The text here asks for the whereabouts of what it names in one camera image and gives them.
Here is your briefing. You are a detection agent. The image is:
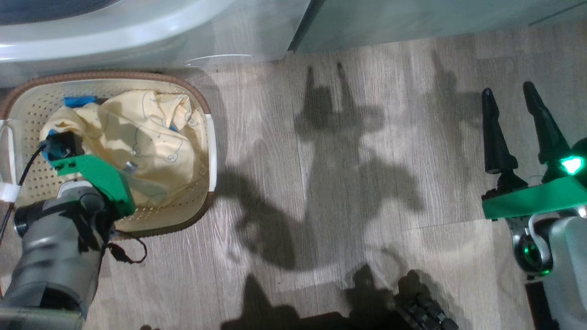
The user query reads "white cable tag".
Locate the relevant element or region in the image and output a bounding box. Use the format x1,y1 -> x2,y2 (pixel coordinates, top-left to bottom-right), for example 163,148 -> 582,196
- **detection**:
0,182 -> 21,202

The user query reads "black camera cable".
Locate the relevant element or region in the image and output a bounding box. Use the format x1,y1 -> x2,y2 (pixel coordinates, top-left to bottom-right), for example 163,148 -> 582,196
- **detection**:
0,141 -> 49,243

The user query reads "cream perforated laundry basket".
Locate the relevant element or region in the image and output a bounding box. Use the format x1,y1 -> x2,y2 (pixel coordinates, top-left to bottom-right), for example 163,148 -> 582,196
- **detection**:
0,70 -> 218,238

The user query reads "white front-load washing machine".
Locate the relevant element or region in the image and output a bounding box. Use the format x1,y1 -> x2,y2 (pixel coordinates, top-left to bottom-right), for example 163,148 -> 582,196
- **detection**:
0,0 -> 312,88

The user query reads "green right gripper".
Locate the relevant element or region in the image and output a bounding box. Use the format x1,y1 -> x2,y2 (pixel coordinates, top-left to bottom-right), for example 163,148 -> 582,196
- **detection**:
482,82 -> 587,220

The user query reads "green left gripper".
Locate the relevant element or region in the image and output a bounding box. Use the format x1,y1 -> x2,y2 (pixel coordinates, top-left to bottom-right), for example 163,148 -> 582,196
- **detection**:
50,154 -> 136,217

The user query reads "small blue garment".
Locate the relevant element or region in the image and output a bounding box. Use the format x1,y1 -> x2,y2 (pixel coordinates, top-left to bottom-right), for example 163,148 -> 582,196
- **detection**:
63,95 -> 98,109

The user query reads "pale yellow bear-print garment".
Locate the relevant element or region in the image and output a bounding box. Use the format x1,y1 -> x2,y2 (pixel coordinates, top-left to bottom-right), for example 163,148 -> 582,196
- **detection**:
40,89 -> 209,207

